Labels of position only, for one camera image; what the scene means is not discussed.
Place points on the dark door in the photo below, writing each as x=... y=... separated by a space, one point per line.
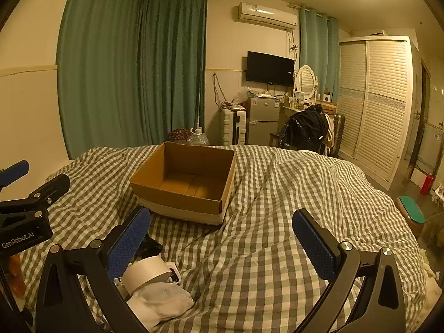
x=424 y=111

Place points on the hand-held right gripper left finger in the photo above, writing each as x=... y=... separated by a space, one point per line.
x=128 y=246

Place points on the green topped stool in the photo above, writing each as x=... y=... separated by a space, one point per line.
x=411 y=211

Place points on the green curtain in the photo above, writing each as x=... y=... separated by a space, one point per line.
x=173 y=69
x=100 y=76
x=317 y=55

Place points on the white sock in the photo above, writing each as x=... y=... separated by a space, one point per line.
x=163 y=303

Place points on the white air conditioner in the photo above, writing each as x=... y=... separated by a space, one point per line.
x=267 y=15

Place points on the wooden box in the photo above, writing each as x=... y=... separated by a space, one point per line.
x=326 y=106

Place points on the white louvred wardrobe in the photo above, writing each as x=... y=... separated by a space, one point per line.
x=378 y=111

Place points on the clear large water bottle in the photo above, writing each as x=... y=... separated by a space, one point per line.
x=199 y=138

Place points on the black jacket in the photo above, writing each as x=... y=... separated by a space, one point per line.
x=305 y=128

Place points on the dark chair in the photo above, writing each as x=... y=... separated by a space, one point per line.
x=274 y=138

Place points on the white thin pole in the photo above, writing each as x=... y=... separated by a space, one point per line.
x=198 y=111

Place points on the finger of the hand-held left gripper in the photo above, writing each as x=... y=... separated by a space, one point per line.
x=52 y=187
x=14 y=172

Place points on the clear plastic bag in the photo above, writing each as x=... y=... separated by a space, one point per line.
x=242 y=97

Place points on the black wall television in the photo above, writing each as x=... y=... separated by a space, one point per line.
x=270 y=68

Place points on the white tape roll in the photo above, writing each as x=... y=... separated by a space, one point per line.
x=145 y=272

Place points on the brown cardboard box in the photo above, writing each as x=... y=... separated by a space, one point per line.
x=149 y=170

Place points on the brown suitcase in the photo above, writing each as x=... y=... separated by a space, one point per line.
x=338 y=135

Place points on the person's left hand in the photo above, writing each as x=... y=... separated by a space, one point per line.
x=16 y=277

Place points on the patterned dark bag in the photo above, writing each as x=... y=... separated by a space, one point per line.
x=179 y=134

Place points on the white oval mirror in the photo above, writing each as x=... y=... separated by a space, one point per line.
x=307 y=80

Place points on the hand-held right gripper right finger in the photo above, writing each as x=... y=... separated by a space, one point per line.
x=314 y=242

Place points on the silver small fridge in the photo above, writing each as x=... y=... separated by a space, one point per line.
x=263 y=121

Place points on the black small item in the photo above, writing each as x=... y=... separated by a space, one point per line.
x=152 y=248

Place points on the white suitcase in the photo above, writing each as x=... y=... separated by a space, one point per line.
x=233 y=128

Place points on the white cloth bag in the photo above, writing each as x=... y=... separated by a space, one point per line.
x=329 y=131

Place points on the red fire extinguisher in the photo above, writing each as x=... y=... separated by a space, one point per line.
x=427 y=184

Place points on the grey checked blanket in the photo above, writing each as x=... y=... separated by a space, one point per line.
x=260 y=249

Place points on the dressing table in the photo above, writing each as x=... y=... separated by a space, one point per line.
x=289 y=114

